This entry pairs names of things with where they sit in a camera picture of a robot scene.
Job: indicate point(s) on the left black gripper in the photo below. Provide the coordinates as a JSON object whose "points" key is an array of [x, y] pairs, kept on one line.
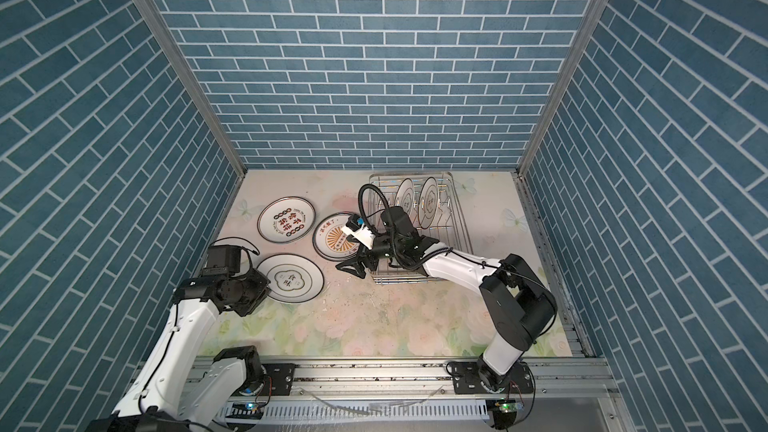
{"points": [[263, 289]]}

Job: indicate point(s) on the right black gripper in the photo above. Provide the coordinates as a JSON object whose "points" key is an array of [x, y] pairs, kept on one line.
{"points": [[364, 254]]}

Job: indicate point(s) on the white plate green clover emblem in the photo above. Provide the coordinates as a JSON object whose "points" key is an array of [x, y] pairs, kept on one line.
{"points": [[293, 279]]}

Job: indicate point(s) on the large plate green rim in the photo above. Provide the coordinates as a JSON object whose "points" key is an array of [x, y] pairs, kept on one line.
{"points": [[286, 220]]}

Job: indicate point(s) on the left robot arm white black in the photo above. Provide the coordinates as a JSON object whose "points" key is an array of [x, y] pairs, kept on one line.
{"points": [[155, 401]]}

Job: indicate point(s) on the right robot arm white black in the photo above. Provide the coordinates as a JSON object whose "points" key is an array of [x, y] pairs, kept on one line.
{"points": [[520, 306]]}

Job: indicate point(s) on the left green circuit board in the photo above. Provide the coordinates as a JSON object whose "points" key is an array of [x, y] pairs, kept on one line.
{"points": [[245, 411]]}

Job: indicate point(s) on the green circuit board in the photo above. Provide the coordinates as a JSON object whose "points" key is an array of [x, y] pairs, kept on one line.
{"points": [[245, 411], [505, 407]]}

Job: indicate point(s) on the right green circuit board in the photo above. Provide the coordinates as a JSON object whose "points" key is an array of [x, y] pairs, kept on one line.
{"points": [[505, 407]]}

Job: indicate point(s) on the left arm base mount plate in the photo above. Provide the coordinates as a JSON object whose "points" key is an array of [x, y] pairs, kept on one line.
{"points": [[278, 380]]}

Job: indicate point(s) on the white slotted cable duct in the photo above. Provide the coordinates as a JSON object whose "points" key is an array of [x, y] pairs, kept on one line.
{"points": [[315, 412]]}

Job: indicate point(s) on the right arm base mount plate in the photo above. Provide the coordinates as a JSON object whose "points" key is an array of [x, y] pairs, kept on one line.
{"points": [[467, 379]]}

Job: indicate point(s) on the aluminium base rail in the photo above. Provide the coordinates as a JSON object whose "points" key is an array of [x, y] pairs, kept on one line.
{"points": [[424, 378]]}

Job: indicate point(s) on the left aluminium corner post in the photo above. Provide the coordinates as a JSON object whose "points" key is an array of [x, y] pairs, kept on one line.
{"points": [[169, 46]]}

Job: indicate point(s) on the aluminium corner post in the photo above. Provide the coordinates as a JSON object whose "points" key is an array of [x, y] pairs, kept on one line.
{"points": [[169, 46], [588, 25]]}

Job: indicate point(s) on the right aluminium corner post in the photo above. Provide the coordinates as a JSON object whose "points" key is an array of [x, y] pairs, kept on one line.
{"points": [[588, 25]]}

